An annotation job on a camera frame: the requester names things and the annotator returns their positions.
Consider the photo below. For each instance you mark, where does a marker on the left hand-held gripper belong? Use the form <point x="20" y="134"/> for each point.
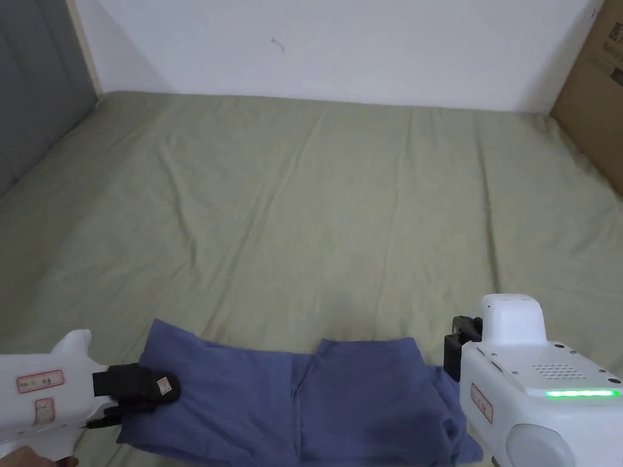
<point x="44" y="404"/>

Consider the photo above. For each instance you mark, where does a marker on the person's left hand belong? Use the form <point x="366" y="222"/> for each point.
<point x="34" y="458"/>

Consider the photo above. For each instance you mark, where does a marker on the dark blue garment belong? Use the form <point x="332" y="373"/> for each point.
<point x="243" y="394"/>

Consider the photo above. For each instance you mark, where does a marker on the brown cardboard carton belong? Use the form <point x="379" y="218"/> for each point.
<point x="599" y="97"/>

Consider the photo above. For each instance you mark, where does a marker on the grey padded headboard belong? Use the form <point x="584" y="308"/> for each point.
<point x="39" y="73"/>

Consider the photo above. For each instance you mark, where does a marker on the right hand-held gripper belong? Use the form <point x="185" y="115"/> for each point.
<point x="535" y="389"/>

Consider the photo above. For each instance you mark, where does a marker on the bed with pale green sheet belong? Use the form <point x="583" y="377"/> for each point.
<point x="292" y="219"/>

